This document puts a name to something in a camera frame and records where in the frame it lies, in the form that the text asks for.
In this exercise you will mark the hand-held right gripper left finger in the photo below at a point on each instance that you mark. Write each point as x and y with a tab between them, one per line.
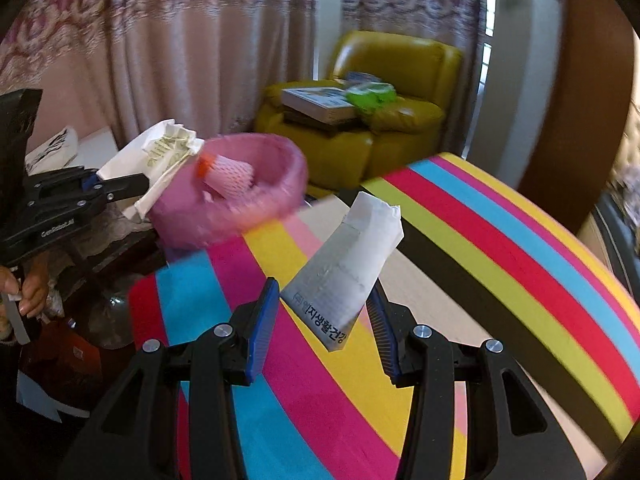
265	330

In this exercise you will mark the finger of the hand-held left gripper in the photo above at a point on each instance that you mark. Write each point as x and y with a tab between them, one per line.
125	187
90	180

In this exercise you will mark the yellow leather armchair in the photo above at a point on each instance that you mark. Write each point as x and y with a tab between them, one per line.
400	60

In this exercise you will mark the wide beige patterned curtain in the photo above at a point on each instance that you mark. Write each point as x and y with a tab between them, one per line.
175	60

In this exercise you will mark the green plastic bag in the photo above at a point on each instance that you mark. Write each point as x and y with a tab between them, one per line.
372	95

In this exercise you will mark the orange ended pink foam net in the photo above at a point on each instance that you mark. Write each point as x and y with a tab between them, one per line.
230	172

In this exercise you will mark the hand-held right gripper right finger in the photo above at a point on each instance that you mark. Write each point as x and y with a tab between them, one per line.
382	330

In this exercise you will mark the white blue paper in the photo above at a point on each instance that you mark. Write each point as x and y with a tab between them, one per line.
40	390

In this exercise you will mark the brown wooden wardrobe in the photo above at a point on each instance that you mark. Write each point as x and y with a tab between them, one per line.
575	110

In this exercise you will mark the pale blue packet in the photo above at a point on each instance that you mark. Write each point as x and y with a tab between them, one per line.
362	78

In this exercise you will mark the thick white book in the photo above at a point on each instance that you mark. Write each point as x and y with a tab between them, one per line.
315	100

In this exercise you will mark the orange cardboard box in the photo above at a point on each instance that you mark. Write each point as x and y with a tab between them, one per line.
65	355

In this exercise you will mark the white green printed paper bag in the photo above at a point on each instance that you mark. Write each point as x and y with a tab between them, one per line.
145	155

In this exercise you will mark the clear plastic jug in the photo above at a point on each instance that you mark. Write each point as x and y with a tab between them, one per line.
117	320

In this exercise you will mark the white bag with black print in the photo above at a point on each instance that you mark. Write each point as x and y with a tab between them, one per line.
52	147

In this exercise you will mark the grey white paper carton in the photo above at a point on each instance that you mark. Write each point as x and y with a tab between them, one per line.
345	270

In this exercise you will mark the person's left hand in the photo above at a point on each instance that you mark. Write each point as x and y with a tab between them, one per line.
32	290

